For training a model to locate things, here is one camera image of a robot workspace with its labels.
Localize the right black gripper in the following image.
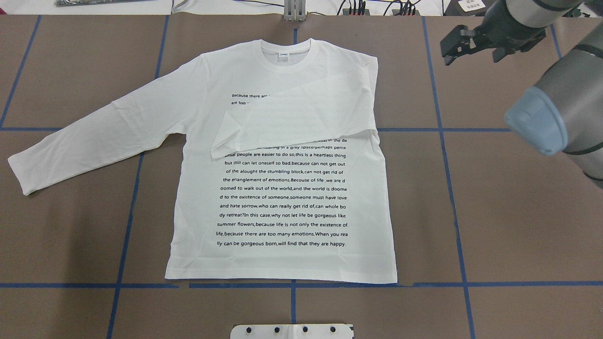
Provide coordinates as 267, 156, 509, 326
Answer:
440, 20, 519, 65

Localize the white long-sleeve printed shirt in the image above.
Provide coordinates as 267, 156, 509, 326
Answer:
8, 39, 398, 284

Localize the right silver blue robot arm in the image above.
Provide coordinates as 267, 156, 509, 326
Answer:
440, 0, 603, 187

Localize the lower orange black adapter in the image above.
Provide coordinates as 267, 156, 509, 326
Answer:
388, 0, 421, 16

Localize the orange black adapter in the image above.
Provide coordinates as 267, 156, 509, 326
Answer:
337, 0, 370, 16
388, 0, 421, 16

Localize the upper orange black adapter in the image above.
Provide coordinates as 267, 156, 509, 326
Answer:
337, 0, 370, 16

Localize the aluminium frame post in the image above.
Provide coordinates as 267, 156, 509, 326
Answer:
284, 0, 307, 22

